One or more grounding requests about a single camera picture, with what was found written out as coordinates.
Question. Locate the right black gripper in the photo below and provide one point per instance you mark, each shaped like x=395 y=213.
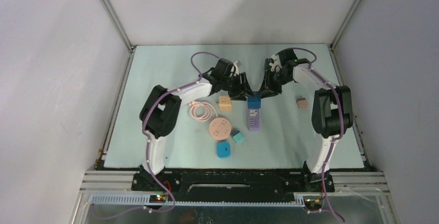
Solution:
x=264 y=92

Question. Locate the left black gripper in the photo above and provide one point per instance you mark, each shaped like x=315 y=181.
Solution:
x=236 y=95

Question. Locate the dark blue cube socket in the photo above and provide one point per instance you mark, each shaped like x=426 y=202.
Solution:
x=254 y=101

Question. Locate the beige cube socket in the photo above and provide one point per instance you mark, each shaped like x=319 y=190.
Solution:
x=225 y=103

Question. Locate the purple power strip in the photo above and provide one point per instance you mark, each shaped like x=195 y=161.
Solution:
x=253 y=119

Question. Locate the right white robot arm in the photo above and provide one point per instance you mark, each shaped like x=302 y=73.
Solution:
x=332 y=111

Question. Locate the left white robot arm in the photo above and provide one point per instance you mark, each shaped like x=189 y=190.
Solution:
x=160 y=112

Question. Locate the small pink plug adapter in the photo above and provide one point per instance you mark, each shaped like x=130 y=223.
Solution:
x=302 y=103

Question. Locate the round pink power strip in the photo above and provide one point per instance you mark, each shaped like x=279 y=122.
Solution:
x=220 y=129

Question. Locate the teal small cube adapter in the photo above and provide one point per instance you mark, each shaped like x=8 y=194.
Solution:
x=238 y=137

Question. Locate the light blue flat adapter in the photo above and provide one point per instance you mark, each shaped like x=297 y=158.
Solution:
x=223 y=149

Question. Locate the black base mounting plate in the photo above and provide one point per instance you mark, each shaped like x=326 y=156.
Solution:
x=231 y=184

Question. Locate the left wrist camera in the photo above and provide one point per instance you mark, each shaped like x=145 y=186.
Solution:
x=236 y=66

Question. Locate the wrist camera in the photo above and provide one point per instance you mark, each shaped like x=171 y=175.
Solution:
x=236 y=66
x=275 y=63

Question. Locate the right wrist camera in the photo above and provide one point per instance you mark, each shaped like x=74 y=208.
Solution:
x=275 y=63

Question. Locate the grey cable duct rail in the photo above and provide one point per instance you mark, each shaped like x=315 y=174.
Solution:
x=148 y=200

